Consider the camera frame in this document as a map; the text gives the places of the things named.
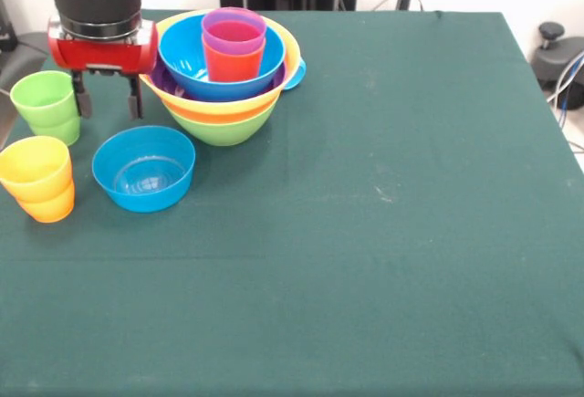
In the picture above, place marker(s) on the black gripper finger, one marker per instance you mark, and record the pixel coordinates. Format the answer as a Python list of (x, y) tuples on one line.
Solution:
[(135, 98), (82, 96)]

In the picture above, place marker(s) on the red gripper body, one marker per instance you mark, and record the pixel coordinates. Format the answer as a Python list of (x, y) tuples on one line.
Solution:
[(100, 55)]

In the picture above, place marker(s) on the purple bowl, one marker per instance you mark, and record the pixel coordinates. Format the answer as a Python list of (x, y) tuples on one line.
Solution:
[(162, 80)]

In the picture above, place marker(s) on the green cup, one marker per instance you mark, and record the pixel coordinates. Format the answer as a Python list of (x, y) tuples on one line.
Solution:
[(41, 105), (61, 134)]

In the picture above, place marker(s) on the large blue bowl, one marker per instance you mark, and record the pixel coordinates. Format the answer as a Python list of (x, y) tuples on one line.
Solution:
[(178, 55)]

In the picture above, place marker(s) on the yellow bowl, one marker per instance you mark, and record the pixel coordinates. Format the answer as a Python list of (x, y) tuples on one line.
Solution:
[(214, 107)]

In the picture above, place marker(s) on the red-orange cup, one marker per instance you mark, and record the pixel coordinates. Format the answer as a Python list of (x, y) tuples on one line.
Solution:
[(232, 68)]

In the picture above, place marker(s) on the purple cup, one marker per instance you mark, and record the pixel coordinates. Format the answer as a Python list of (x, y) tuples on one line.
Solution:
[(232, 45)]

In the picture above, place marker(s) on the green bowl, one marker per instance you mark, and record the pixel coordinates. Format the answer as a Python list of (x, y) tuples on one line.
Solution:
[(219, 130)]

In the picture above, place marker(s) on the dark equipment box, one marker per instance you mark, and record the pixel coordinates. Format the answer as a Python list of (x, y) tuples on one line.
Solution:
[(5, 27)]

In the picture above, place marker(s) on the small blue bowl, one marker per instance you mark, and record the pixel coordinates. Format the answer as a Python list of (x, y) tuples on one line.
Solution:
[(143, 198)]

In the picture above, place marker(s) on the yellow cup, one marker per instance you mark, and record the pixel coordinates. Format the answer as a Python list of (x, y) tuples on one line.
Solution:
[(34, 184)]

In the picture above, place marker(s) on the orange cup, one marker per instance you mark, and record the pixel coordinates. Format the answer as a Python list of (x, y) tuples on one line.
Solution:
[(48, 212)]

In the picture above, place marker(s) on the blue cup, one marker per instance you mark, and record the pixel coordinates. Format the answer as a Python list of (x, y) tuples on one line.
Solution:
[(295, 75)]

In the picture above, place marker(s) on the dark green table cloth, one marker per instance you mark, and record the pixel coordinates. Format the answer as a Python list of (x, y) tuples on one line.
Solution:
[(292, 301)]

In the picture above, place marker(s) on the black plug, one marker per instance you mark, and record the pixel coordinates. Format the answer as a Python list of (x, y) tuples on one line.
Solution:
[(402, 1)]

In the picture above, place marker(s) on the black stand with knob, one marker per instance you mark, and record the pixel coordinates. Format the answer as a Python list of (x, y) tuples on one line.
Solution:
[(552, 32)]

